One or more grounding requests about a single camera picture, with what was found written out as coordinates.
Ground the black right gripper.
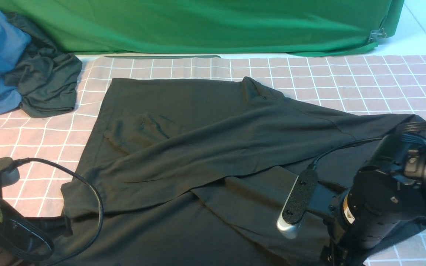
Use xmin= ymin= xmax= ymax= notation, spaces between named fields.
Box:
xmin=322 ymin=162 xmax=426 ymax=266

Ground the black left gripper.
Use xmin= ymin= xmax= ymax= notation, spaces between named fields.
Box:
xmin=0 ymin=200 xmax=73 ymax=266

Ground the gray long-sleeved shirt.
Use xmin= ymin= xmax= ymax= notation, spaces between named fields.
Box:
xmin=61 ymin=77 xmax=423 ymax=266

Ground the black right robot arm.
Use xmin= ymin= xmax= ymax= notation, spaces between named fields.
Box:
xmin=321 ymin=133 xmax=426 ymax=266

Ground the pink grid tablecloth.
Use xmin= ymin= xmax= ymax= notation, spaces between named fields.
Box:
xmin=0 ymin=52 xmax=426 ymax=266

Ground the dark gray crumpled garment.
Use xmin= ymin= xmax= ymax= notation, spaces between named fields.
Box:
xmin=4 ymin=12 xmax=82 ymax=118

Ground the metal binder clip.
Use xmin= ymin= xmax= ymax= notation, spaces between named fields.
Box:
xmin=368 ymin=28 xmax=387 ymax=43

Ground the green backdrop cloth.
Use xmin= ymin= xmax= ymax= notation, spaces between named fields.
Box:
xmin=0 ymin=0 xmax=404 ymax=57

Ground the black left camera cable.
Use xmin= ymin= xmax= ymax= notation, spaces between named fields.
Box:
xmin=11 ymin=158 xmax=104 ymax=266

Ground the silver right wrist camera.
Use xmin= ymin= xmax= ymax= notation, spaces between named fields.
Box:
xmin=277 ymin=168 xmax=318 ymax=239

